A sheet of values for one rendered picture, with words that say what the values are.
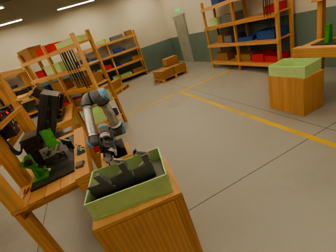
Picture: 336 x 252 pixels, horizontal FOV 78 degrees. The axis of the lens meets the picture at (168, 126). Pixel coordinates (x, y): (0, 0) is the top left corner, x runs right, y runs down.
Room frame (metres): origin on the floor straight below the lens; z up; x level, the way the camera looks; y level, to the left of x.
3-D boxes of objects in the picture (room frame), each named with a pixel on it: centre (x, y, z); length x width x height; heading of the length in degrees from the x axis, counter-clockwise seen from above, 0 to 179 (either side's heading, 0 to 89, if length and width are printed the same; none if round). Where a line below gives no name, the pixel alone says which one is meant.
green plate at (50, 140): (2.23, 1.30, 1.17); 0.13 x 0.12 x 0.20; 17
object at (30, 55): (5.57, 2.07, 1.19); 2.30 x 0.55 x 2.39; 56
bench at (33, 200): (2.28, 1.38, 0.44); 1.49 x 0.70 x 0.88; 17
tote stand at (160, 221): (1.38, 0.43, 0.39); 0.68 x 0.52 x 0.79; 97
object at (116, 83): (9.15, 1.70, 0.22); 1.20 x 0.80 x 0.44; 146
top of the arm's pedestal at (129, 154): (1.96, 0.62, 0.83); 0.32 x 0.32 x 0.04; 12
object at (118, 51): (10.96, 1.66, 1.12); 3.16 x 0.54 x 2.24; 106
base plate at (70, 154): (2.28, 1.38, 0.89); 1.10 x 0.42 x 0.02; 17
